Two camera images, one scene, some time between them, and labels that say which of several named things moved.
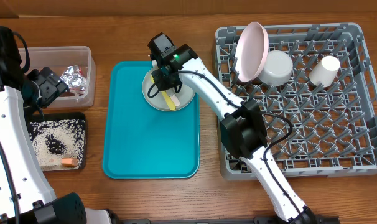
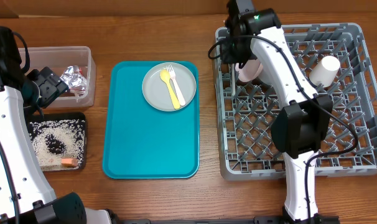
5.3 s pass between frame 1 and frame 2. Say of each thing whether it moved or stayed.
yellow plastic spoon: moved
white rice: stayed
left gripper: stayed
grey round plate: stayed
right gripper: moved
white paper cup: stayed
